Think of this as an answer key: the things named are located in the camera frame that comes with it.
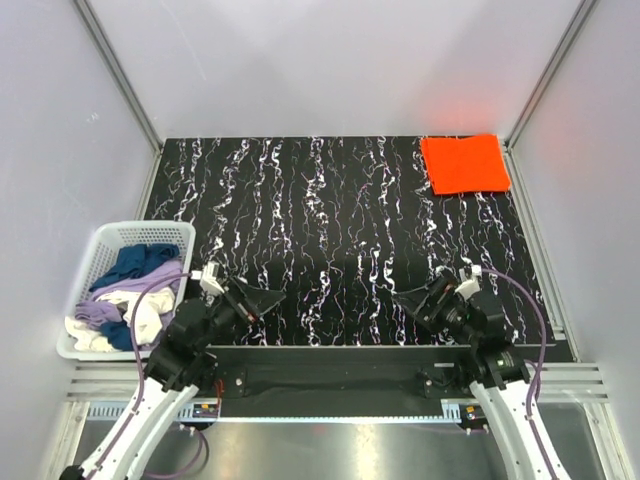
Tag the orange connector box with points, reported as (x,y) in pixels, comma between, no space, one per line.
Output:
(206,410)
(472,416)

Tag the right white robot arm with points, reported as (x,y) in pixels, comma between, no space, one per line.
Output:
(492,371)

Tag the orange t shirt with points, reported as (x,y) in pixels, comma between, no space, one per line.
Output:
(465,165)

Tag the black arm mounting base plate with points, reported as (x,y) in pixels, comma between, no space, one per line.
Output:
(396,372)

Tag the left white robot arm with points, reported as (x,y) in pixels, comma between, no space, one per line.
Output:
(178,368)

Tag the left aluminium frame post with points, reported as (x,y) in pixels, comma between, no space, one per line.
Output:
(103,45)

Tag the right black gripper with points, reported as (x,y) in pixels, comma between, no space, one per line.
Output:
(431,302)

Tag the left orange connector box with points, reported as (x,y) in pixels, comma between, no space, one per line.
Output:
(206,410)

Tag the white plastic laundry basket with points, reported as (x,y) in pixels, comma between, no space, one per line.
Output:
(101,254)

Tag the white t shirt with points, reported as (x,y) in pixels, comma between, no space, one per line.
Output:
(104,324)

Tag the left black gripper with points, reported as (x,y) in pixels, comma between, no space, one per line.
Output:
(240,301)

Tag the aluminium frame post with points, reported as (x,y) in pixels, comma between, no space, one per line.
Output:
(569,37)
(103,45)

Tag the black marble pattern mat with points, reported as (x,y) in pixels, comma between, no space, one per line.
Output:
(340,224)

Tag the right orange connector box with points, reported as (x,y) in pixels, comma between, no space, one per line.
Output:
(472,416)

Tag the lavender t shirt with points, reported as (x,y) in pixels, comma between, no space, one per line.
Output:
(164,276)

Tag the white slotted cable duct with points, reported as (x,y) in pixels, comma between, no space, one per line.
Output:
(435,412)

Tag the navy blue t shirt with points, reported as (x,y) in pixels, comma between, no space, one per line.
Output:
(136,261)

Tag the right aluminium frame post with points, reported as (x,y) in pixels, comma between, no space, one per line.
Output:
(569,37)

